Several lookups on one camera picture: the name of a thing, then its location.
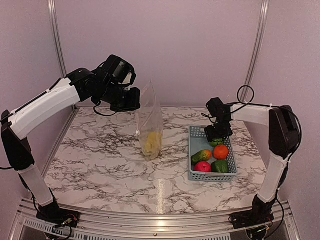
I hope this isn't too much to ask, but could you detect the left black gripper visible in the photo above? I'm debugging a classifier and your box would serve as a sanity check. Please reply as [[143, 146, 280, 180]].
[[96, 80, 140, 112]]

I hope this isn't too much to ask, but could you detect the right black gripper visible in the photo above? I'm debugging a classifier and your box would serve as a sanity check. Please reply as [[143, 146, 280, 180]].
[[205, 118, 233, 142]]

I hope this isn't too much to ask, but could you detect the green toy cabbage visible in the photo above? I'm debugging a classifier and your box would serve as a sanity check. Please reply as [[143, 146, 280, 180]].
[[209, 138, 225, 148]]

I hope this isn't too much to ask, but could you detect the orange toy orange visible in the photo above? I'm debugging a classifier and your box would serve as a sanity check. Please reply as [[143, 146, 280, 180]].
[[213, 145, 230, 160]]

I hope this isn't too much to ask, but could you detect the grey plastic basket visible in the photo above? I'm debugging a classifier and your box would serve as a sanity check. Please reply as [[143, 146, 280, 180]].
[[188, 125, 238, 183]]

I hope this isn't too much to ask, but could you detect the clear zip top bag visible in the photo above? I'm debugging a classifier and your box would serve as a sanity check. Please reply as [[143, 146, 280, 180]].
[[135, 81, 164, 161]]

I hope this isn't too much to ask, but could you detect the yellow toy lemon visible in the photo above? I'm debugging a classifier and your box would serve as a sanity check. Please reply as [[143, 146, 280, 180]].
[[147, 131, 163, 149]]

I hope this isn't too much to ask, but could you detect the yellow toy banana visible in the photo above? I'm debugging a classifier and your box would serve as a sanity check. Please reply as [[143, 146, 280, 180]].
[[144, 132, 162, 160]]

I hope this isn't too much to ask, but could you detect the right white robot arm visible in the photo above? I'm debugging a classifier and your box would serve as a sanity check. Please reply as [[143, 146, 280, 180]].
[[204, 97, 302, 229]]

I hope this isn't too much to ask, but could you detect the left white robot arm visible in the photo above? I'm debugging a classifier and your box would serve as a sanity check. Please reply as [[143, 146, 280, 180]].
[[1, 65, 140, 224]]

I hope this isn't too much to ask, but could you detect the green orange toy cucumber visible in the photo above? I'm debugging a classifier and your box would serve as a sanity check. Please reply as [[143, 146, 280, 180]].
[[191, 149, 212, 166]]

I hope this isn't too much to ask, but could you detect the green toy bell pepper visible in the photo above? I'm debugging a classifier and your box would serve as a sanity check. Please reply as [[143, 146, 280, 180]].
[[211, 160, 229, 173]]

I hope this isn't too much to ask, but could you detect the red toy apple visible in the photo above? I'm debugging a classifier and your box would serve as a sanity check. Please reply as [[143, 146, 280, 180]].
[[194, 161, 212, 173]]

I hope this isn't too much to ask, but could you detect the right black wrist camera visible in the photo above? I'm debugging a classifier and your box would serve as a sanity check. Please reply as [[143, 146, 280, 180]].
[[205, 97, 231, 123]]

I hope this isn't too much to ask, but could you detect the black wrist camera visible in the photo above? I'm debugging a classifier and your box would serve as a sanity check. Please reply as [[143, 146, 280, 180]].
[[95, 54, 137, 88], [205, 97, 231, 123]]

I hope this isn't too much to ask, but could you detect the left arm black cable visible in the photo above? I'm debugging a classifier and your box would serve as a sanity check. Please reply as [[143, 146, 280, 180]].
[[92, 99, 118, 116]]

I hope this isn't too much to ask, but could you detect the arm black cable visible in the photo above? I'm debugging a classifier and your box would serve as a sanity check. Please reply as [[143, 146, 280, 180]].
[[92, 99, 118, 116], [229, 85, 303, 161]]

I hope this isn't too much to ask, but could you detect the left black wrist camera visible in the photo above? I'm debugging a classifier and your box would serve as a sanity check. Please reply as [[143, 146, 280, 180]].
[[95, 54, 137, 88]]

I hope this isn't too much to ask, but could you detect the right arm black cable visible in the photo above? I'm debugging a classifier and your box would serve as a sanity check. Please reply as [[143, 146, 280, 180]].
[[229, 85, 303, 161]]

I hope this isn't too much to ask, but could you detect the right aluminium frame post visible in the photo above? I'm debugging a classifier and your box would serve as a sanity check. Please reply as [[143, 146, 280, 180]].
[[245, 0, 270, 86]]

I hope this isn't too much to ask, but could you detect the aluminium frame post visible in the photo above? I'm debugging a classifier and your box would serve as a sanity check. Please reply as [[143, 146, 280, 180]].
[[47, 0, 76, 111], [245, 0, 270, 86]]

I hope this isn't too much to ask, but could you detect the left aluminium frame post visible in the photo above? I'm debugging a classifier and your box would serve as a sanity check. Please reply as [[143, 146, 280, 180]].
[[47, 0, 76, 111]]

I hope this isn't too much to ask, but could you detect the front aluminium rail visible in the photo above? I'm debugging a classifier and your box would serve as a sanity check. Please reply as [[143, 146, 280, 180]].
[[9, 197, 301, 240]]

